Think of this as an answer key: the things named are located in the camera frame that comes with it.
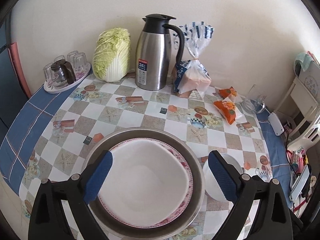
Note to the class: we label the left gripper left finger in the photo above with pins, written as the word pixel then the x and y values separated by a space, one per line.
pixel 48 219

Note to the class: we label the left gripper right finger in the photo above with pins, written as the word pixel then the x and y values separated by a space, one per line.
pixel 273 219

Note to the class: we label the white round logo bowl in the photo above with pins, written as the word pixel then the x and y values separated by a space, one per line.
pixel 212 187

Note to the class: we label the large stainless steel basin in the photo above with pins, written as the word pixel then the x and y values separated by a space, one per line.
pixel 117 228

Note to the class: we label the white square bowl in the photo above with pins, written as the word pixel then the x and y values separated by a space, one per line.
pixel 150 179

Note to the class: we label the pink floral plate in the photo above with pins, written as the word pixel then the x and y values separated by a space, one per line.
pixel 185 177

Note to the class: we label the checkered patterned tablecloth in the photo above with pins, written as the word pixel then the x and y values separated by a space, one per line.
pixel 53 134

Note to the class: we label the white power adapter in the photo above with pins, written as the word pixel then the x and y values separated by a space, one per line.
pixel 276 124

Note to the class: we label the clear glass mug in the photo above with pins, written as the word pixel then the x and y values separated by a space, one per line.
pixel 254 102

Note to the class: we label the white shelf rack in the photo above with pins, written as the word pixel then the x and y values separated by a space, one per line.
pixel 304 91

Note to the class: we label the orange snack packet front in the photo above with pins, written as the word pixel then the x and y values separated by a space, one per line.
pixel 228 110

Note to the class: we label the orange snack packet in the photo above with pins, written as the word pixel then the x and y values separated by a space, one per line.
pixel 228 110
pixel 229 93

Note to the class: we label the orange snack packet rear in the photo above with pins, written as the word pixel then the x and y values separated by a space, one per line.
pixel 229 93

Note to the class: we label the white oval tray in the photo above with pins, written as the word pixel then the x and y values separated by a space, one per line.
pixel 53 90

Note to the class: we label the upturned drinking glass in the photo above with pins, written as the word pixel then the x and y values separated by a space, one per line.
pixel 48 74
pixel 79 64
pixel 71 55

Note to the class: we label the bagged sliced bread loaf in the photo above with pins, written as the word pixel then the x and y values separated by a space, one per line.
pixel 191 79

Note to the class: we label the napa cabbage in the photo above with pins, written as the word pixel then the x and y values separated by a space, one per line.
pixel 111 59

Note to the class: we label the stainless steel thermos jug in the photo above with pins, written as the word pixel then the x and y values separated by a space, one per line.
pixel 153 51

